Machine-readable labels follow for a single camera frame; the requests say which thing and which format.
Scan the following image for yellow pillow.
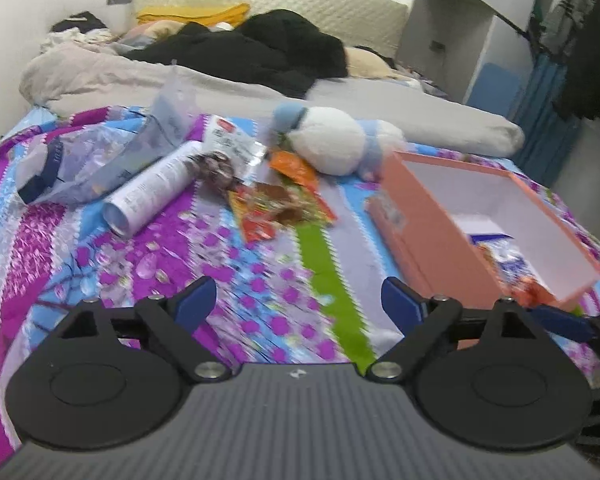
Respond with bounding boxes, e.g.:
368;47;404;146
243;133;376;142
135;3;250;27

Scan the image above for beige pink pillow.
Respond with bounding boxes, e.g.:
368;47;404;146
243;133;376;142
344;47;410;80

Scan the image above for white wardrobe shelf unit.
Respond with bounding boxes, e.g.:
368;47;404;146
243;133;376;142
396;0;535;103

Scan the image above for grey duvet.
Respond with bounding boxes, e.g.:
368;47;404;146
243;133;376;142
19;44;524;158

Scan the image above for colourful floral bedsheet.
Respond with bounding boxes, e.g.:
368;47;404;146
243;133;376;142
0;104;600;470

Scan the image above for hanging dark clothes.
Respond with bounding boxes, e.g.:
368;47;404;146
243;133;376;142
538;0;600;122

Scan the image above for pink cardboard box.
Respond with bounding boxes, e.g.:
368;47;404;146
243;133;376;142
367;152;600;311

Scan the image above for clothes heap at wall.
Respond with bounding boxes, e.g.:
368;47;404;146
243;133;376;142
40;11;116;53

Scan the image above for white cylindrical tube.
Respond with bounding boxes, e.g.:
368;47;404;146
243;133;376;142
102;141;202;237

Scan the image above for dark brown snack packet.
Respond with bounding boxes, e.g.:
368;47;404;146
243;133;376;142
190;152;242;195

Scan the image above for black clothing pile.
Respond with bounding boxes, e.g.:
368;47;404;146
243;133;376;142
124;9;348;99

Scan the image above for white red snack packet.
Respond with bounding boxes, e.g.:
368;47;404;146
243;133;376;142
201;115;266;181

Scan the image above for translucent plastic bag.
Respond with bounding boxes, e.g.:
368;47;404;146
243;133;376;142
15;67;195;206

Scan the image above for blue white snack bag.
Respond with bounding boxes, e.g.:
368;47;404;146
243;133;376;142
468;233;556;308

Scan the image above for blue curtain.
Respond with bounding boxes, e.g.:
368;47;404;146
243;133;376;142
513;54;581;188

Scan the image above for orange snack packet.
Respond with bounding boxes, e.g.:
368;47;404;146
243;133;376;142
270;150;318;193

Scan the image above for white plush toy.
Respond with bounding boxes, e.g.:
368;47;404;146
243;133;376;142
273;102;407;182

